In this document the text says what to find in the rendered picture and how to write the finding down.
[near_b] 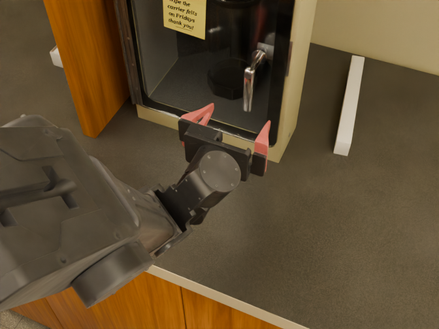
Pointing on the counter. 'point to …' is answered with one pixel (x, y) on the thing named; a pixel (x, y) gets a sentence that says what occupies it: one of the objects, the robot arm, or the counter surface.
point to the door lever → (259, 57)
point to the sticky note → (185, 16)
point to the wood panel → (90, 59)
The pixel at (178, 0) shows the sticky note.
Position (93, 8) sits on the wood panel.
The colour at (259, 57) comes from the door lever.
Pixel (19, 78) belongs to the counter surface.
